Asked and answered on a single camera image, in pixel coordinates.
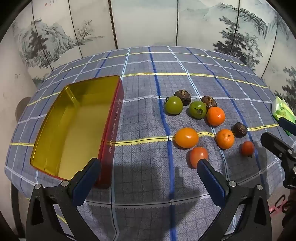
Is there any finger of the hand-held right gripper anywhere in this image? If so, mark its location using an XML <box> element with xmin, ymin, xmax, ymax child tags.
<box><xmin>260</xmin><ymin>132</ymin><xmax>296</xmax><ymax>161</ymax></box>
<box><xmin>278</xmin><ymin>117</ymin><xmax>296</xmax><ymax>136</ymax></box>

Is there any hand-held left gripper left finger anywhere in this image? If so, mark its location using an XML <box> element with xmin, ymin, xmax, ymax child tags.
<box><xmin>26</xmin><ymin>158</ymin><xmax>101</xmax><ymax>241</ymax></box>

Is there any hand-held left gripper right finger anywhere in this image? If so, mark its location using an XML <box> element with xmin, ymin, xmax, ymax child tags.
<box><xmin>196</xmin><ymin>159</ymin><xmax>272</xmax><ymax>241</ymax></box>

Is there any small red tomato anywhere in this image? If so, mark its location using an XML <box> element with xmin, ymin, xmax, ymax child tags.
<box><xmin>239</xmin><ymin>141</ymin><xmax>255</xmax><ymax>158</ymax></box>

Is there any brown walnut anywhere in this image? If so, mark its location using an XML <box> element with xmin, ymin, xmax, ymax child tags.
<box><xmin>232</xmin><ymin>122</ymin><xmax>248</xmax><ymax>139</ymax></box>

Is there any red tin box gold inside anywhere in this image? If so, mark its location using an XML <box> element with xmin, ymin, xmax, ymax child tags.
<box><xmin>30</xmin><ymin>75</ymin><xmax>125</xmax><ymax>189</ymax></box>

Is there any green tomato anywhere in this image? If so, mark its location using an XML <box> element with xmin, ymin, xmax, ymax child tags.
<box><xmin>165</xmin><ymin>96</ymin><xmax>184</xmax><ymax>115</ymax></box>
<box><xmin>189</xmin><ymin>101</ymin><xmax>207</xmax><ymax>120</ymax></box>

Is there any dark brown water chestnut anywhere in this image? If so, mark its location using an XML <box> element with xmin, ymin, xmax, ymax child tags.
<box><xmin>201</xmin><ymin>96</ymin><xmax>217</xmax><ymax>109</ymax></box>
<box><xmin>174</xmin><ymin>90</ymin><xmax>192</xmax><ymax>106</ymax></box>

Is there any green tissue packet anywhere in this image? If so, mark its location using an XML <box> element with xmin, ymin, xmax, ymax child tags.
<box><xmin>271</xmin><ymin>96</ymin><xmax>296</xmax><ymax>136</ymax></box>

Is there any blue grey plaid tablecloth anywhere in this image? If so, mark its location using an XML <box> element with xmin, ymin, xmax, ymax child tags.
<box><xmin>5</xmin><ymin>46</ymin><xmax>285</xmax><ymax>241</ymax></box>

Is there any ink landscape folding screen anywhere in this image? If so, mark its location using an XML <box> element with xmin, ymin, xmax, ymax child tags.
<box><xmin>11</xmin><ymin>0</ymin><xmax>296</xmax><ymax>109</ymax></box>

